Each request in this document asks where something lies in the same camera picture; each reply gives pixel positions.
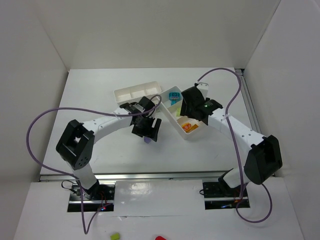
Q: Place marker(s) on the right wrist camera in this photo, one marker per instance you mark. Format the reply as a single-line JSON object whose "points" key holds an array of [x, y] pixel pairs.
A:
{"points": [[203, 86]]}

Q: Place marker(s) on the round orange patterned lego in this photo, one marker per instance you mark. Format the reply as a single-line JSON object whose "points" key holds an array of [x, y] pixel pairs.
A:
{"points": [[186, 127]]}

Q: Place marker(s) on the aluminium side rail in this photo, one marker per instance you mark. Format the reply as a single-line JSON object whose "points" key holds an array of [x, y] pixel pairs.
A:
{"points": [[250, 105]]}

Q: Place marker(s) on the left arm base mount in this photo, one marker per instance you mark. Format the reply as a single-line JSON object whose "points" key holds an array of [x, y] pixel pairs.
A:
{"points": [[102, 199]]}

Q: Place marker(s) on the green lego brick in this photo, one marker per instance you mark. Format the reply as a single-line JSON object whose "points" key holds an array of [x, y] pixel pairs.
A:
{"points": [[178, 111]]}

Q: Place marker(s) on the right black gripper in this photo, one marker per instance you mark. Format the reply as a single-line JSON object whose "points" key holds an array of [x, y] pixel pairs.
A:
{"points": [[191, 106]]}

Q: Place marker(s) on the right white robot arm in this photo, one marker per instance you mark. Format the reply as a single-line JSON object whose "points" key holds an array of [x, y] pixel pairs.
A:
{"points": [[230, 126]]}

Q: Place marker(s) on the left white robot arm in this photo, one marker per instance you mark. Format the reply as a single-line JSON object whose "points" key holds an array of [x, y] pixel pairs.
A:
{"points": [[77, 141]]}

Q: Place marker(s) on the red object at edge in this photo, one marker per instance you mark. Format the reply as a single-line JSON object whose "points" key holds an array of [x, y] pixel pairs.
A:
{"points": [[160, 237]]}

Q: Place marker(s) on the teal square lego brick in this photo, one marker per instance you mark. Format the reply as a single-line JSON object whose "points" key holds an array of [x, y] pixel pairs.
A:
{"points": [[174, 96]]}

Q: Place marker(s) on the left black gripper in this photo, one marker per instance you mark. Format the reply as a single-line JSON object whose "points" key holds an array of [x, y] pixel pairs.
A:
{"points": [[146, 128]]}

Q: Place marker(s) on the aluminium front rail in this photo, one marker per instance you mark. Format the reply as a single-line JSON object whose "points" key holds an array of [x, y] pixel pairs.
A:
{"points": [[160, 175]]}

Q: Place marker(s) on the purple lego brick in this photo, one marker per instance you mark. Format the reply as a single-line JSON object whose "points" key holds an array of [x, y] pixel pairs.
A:
{"points": [[147, 140]]}

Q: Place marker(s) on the left white divided tray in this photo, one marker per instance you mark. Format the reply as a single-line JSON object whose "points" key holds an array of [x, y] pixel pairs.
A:
{"points": [[136, 92]]}

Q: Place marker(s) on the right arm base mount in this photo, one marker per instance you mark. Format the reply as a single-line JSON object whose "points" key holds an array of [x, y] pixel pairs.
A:
{"points": [[219, 197]]}

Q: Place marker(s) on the long teal lego brick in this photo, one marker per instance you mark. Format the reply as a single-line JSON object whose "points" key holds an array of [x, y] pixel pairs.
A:
{"points": [[173, 102]]}

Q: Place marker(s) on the green lego outside workspace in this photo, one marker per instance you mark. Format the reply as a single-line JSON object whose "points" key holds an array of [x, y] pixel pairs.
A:
{"points": [[115, 236]]}

